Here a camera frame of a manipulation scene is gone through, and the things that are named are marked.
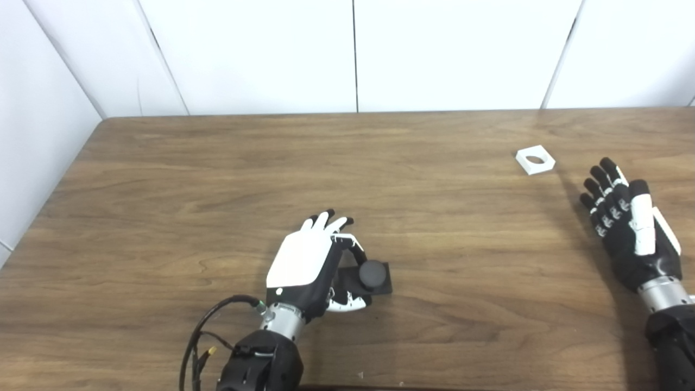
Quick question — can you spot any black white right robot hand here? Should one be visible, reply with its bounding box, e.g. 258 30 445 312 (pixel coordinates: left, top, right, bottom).
579 157 683 293

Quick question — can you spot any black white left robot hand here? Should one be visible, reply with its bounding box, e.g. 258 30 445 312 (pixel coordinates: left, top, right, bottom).
266 210 372 321

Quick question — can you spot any black peg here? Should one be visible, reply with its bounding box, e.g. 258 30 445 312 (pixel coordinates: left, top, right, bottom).
334 260 393 297

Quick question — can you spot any white square piece with hole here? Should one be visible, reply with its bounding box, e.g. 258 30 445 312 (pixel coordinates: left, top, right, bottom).
515 144 557 176

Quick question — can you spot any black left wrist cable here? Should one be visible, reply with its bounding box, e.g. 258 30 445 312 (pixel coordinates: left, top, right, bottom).
179 295 267 391

